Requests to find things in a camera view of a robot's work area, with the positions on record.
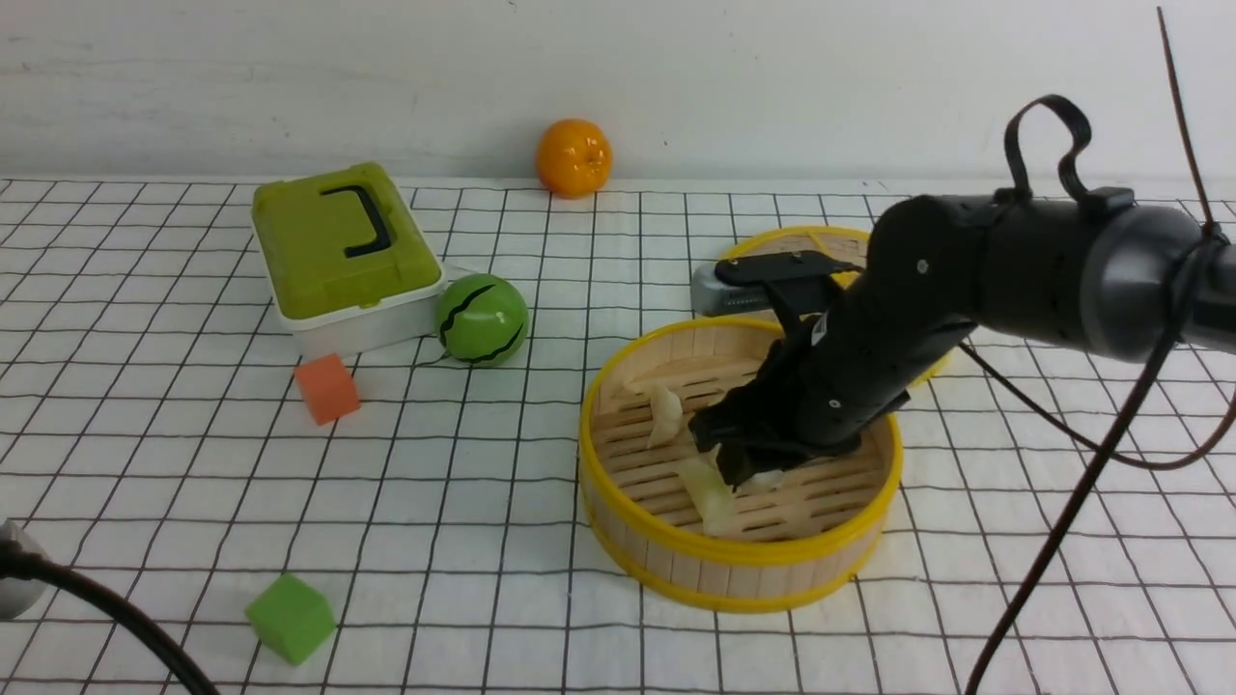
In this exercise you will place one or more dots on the green toy watermelon ball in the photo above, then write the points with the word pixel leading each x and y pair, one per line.
pixel 481 320

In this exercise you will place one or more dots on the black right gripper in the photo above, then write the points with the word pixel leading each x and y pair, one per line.
pixel 834 373

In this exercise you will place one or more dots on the green foam cube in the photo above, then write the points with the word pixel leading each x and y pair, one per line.
pixel 291 618

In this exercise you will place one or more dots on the orange toy fruit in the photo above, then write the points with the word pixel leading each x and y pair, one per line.
pixel 573 159

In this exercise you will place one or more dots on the right gripper camera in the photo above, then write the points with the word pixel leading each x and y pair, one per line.
pixel 791 284

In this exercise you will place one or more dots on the white grid tablecloth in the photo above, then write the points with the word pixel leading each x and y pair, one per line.
pixel 153 438

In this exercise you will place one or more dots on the yellow bamboo steamer lid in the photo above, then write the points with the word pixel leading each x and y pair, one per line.
pixel 842 243

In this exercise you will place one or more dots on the orange foam cube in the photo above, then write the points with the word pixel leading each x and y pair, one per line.
pixel 326 388

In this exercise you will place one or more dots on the yellow bamboo steamer tray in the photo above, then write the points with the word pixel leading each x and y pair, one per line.
pixel 787 547

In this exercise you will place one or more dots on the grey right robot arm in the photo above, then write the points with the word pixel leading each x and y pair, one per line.
pixel 1049 272

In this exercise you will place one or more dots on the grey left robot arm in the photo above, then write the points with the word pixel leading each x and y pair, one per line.
pixel 18 596

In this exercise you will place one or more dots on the white dumpling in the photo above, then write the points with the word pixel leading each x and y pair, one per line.
pixel 765 482
pixel 667 412

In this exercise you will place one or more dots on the greenish dumpling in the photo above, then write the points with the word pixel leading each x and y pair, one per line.
pixel 710 496

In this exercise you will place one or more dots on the green lidded white box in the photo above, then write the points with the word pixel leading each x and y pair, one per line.
pixel 348 268

